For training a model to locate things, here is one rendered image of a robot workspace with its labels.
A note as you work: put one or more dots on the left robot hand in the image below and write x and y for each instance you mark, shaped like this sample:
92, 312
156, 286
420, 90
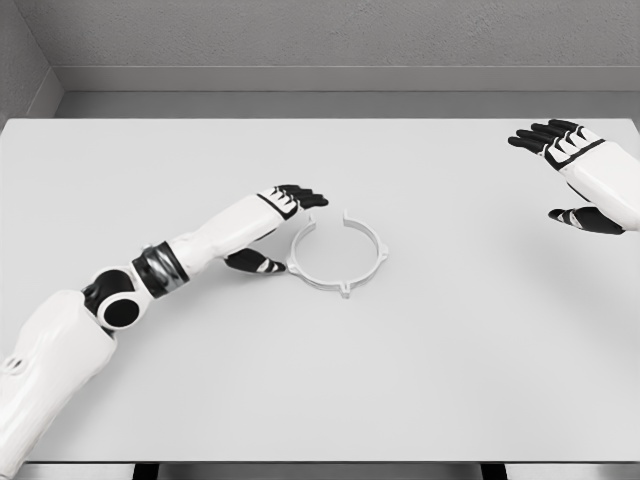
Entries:
250, 220

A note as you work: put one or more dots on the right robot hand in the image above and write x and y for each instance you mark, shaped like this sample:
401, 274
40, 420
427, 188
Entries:
600, 170

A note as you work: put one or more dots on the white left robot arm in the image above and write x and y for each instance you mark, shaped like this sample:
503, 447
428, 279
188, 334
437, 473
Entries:
60, 330

